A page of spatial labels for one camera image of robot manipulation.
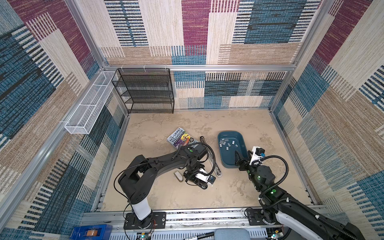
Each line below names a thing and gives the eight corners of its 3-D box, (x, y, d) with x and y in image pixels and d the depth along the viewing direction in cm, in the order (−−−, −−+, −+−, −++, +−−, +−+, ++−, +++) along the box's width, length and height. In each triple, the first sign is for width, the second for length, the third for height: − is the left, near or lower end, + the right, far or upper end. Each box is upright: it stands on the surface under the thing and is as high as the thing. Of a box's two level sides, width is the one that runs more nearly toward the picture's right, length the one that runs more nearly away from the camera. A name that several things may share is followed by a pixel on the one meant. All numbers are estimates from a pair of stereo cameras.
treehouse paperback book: (167, 141, 104) (166, 138, 102) (180, 129, 111) (179, 126, 108) (185, 154, 98) (184, 151, 95) (197, 141, 104) (197, 139, 101)
